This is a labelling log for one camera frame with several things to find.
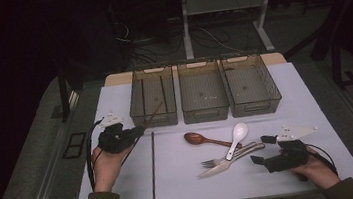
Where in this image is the white table mat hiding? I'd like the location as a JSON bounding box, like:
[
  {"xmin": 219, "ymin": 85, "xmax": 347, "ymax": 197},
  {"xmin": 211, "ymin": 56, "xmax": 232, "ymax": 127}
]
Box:
[{"xmin": 60, "ymin": 54, "xmax": 353, "ymax": 199}]

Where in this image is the hand-held gripper cable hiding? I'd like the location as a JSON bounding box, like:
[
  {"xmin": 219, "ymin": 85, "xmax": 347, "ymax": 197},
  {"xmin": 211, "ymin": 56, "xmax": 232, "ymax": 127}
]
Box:
[
  {"xmin": 306, "ymin": 140, "xmax": 339, "ymax": 179},
  {"xmin": 80, "ymin": 119, "xmax": 112, "ymax": 193}
]

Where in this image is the right hand-held gripper cable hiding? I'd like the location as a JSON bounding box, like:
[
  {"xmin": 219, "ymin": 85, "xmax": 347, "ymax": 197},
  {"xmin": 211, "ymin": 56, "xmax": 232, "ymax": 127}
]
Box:
[{"xmin": 306, "ymin": 140, "xmax": 339, "ymax": 179}]

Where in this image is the tangle of floor cables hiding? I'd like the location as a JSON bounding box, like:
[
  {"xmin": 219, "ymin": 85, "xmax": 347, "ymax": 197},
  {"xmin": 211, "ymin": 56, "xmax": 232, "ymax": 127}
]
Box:
[{"xmin": 110, "ymin": 5, "xmax": 245, "ymax": 69}]

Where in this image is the smoky clear plastic bin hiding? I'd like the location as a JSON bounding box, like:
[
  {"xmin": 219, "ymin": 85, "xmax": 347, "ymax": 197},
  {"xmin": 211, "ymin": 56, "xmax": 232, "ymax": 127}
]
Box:
[
  {"xmin": 124, "ymin": 63, "xmax": 179, "ymax": 131},
  {"xmin": 175, "ymin": 57, "xmax": 231, "ymax": 126},
  {"xmin": 219, "ymin": 49, "xmax": 285, "ymax": 120}
]

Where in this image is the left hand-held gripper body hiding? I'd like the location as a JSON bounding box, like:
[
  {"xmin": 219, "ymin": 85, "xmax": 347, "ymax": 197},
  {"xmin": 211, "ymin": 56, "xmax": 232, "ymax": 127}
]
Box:
[{"xmin": 94, "ymin": 109, "xmax": 138, "ymax": 157}]

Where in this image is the metal fork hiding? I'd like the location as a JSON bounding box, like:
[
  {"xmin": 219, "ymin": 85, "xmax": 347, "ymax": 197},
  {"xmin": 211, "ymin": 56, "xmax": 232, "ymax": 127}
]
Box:
[{"xmin": 198, "ymin": 141, "xmax": 260, "ymax": 170}]

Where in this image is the white ceramic spoon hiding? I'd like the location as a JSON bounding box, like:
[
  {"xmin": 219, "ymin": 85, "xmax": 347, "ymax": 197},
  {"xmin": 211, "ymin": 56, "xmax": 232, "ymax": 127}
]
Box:
[{"xmin": 222, "ymin": 122, "xmax": 253, "ymax": 162}]

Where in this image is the white metal stand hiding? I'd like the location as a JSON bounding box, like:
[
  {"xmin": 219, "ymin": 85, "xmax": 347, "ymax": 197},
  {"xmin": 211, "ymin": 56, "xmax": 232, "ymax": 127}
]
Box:
[{"xmin": 178, "ymin": 0, "xmax": 283, "ymax": 62}]

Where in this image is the brown wooden spoon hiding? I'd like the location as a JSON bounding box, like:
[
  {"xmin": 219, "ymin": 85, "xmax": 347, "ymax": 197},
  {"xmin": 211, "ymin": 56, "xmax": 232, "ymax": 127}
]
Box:
[{"xmin": 182, "ymin": 125, "xmax": 243, "ymax": 156}]

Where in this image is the black metal stand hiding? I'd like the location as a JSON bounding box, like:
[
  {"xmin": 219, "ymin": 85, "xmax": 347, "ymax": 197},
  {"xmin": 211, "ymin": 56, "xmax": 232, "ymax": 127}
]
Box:
[{"xmin": 328, "ymin": 38, "xmax": 353, "ymax": 92}]

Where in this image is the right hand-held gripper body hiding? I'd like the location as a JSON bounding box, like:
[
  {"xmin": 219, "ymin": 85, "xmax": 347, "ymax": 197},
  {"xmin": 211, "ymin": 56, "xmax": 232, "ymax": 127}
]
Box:
[{"xmin": 259, "ymin": 122, "xmax": 325, "ymax": 187}]

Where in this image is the metal table knife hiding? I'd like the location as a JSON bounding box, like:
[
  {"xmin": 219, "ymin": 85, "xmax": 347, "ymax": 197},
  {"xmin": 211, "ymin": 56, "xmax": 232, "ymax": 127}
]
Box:
[{"xmin": 193, "ymin": 142, "xmax": 269, "ymax": 180}]

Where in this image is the left hand-held gripper cable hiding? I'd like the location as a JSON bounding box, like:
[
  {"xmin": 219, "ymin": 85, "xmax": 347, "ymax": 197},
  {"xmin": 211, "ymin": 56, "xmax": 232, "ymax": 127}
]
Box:
[{"xmin": 80, "ymin": 119, "xmax": 112, "ymax": 193}]

